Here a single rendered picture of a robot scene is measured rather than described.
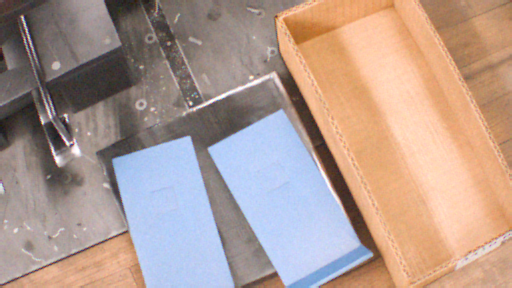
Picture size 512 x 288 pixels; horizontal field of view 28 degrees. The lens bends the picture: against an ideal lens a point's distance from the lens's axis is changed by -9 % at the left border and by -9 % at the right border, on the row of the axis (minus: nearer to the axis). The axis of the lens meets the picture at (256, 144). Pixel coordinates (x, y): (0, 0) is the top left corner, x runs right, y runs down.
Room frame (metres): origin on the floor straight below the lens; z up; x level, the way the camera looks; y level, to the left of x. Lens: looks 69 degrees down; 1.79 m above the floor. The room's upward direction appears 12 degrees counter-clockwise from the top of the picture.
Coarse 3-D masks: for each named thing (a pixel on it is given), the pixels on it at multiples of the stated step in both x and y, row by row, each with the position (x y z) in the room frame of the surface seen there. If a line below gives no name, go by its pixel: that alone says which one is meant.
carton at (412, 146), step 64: (320, 0) 0.42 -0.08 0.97; (384, 0) 0.44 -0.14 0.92; (320, 64) 0.39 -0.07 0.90; (384, 64) 0.38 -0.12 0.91; (448, 64) 0.34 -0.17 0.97; (320, 128) 0.33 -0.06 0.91; (384, 128) 0.32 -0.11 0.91; (448, 128) 0.31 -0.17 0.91; (384, 192) 0.27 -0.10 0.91; (448, 192) 0.25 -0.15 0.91; (384, 256) 0.21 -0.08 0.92; (448, 256) 0.20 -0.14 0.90
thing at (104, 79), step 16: (96, 64) 0.41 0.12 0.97; (112, 64) 0.41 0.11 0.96; (128, 64) 0.41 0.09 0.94; (64, 80) 0.40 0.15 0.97; (80, 80) 0.40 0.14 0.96; (96, 80) 0.40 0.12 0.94; (112, 80) 0.41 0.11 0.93; (128, 80) 0.41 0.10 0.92; (32, 96) 0.39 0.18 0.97; (64, 96) 0.40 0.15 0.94; (80, 96) 0.40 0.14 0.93; (96, 96) 0.40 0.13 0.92; (0, 112) 0.38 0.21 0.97; (0, 128) 0.39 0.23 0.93; (0, 144) 0.38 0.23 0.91
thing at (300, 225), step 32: (256, 128) 0.34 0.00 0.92; (288, 128) 0.33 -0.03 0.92; (224, 160) 0.32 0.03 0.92; (256, 160) 0.31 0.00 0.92; (288, 160) 0.31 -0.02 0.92; (256, 192) 0.28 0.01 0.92; (288, 192) 0.28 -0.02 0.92; (320, 192) 0.27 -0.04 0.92; (256, 224) 0.26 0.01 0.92; (288, 224) 0.25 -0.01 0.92; (320, 224) 0.25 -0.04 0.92; (288, 256) 0.23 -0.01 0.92; (320, 256) 0.22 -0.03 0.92; (352, 256) 0.21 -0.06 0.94
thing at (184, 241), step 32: (128, 160) 0.33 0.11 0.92; (160, 160) 0.33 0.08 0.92; (192, 160) 0.32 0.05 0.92; (128, 192) 0.31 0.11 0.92; (192, 192) 0.30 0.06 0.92; (128, 224) 0.28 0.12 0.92; (160, 224) 0.27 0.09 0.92; (192, 224) 0.27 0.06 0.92; (160, 256) 0.25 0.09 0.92; (192, 256) 0.24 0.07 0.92; (224, 256) 0.24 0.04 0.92
